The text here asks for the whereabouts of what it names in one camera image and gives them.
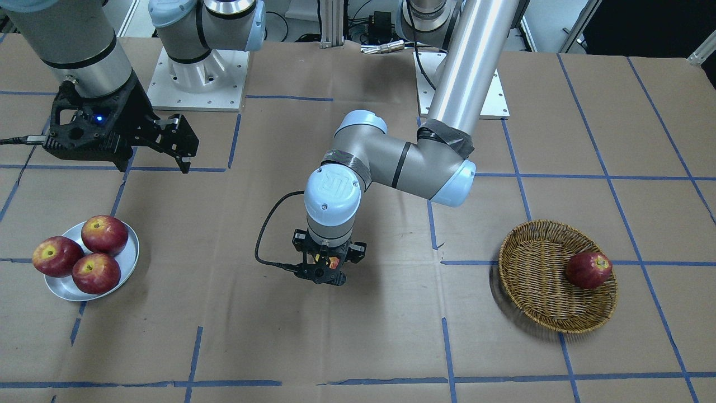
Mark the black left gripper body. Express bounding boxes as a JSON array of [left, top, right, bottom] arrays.
[[291, 229, 368, 286]]

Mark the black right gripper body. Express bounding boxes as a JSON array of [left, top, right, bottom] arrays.
[[43, 72, 167, 172]]

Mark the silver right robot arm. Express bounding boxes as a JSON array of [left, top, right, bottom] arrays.
[[2, 1, 266, 173]]

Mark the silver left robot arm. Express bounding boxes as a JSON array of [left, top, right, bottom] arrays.
[[279, 1, 519, 286]]

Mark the red apple near plate edge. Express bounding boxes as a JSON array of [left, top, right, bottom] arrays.
[[80, 215, 129, 256]]

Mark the dark red apple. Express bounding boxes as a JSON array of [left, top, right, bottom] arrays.
[[31, 236, 84, 278]]

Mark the red apple with yellow top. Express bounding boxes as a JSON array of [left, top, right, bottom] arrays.
[[71, 252, 122, 295]]

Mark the woven wicker basket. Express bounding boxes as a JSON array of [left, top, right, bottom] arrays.
[[498, 219, 619, 334]]

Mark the red apple in basket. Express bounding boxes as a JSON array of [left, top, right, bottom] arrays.
[[565, 252, 612, 290]]

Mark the black electronics box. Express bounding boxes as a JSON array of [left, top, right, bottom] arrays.
[[366, 11, 395, 44]]

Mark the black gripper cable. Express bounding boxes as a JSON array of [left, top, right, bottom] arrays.
[[255, 191, 305, 274]]

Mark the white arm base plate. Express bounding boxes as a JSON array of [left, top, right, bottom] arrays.
[[147, 49, 251, 112], [413, 49, 511, 119]]

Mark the aluminium frame post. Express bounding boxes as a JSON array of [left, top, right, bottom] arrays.
[[317, 0, 347, 49]]

